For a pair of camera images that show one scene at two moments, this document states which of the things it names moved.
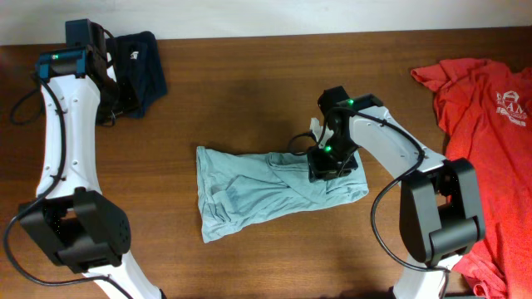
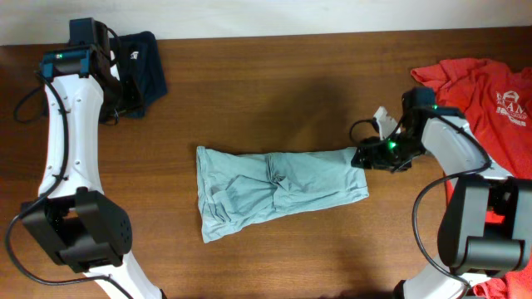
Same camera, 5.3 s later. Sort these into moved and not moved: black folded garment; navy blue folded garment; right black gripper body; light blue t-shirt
Moved: right black gripper body
Not moved: light blue t-shirt; navy blue folded garment; black folded garment
